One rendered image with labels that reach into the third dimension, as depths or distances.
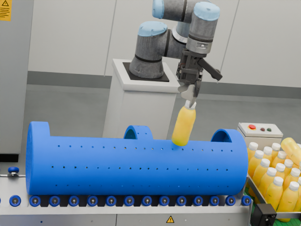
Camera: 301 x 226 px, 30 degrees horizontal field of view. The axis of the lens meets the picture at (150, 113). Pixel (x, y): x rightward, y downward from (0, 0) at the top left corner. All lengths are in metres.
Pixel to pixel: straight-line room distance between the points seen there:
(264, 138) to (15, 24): 1.72
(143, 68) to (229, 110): 2.56
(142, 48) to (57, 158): 1.07
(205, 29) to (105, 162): 0.63
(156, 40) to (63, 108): 2.11
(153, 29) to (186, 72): 0.94
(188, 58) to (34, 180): 0.72
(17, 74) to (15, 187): 1.52
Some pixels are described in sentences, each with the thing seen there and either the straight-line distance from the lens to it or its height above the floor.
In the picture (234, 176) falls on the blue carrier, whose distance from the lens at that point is 2.33.
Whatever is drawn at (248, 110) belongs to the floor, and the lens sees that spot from 5.59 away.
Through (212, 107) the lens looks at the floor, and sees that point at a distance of 5.44.
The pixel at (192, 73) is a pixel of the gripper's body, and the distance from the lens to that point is 2.03.
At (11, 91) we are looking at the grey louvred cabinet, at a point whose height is 0.59.
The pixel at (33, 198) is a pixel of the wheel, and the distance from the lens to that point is 2.23.
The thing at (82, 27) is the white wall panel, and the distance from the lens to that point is 5.04.
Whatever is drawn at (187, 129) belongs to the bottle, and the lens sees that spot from 2.13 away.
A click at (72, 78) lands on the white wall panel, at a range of 5.22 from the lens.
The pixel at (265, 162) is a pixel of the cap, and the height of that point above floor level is 1.08.
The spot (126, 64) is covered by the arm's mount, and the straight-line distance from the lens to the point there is 3.14.
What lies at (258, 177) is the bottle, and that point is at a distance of 2.59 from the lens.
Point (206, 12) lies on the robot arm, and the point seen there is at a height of 1.78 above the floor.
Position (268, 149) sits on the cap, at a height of 1.08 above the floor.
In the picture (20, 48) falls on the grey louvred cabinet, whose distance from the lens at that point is 3.69.
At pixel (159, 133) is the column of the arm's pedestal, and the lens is 3.14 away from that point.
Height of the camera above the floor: 2.33
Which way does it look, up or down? 27 degrees down
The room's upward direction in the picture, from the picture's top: 12 degrees clockwise
